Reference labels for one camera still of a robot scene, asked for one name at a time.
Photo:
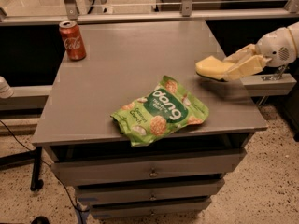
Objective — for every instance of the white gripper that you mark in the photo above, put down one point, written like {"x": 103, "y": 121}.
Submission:
{"x": 275, "y": 49}

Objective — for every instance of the yellow sponge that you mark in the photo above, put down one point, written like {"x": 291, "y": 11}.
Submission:
{"x": 212, "y": 68}

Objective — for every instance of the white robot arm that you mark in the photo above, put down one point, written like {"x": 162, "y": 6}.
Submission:
{"x": 274, "y": 49}

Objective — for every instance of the green rice chip bag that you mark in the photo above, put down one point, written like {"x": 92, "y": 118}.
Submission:
{"x": 169, "y": 108}

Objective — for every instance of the top grey drawer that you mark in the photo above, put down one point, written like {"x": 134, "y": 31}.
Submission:
{"x": 83, "y": 173}

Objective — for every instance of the grey drawer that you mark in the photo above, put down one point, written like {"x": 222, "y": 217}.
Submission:
{"x": 150, "y": 208}
{"x": 150, "y": 192}
{"x": 83, "y": 173}

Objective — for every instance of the grey drawer cabinet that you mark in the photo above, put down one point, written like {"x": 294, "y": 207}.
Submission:
{"x": 123, "y": 63}

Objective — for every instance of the bottom grey drawer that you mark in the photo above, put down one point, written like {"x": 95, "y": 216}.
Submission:
{"x": 150, "y": 208}

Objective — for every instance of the red Coca-Cola can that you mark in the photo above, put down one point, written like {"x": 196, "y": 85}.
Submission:
{"x": 73, "y": 42}

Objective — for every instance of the middle grey drawer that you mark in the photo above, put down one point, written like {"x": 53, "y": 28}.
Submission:
{"x": 150, "y": 192}

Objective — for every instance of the black stand leg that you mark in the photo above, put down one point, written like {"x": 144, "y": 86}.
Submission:
{"x": 17, "y": 160}

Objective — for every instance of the grey metal rail frame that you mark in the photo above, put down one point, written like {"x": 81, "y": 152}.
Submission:
{"x": 106, "y": 11}

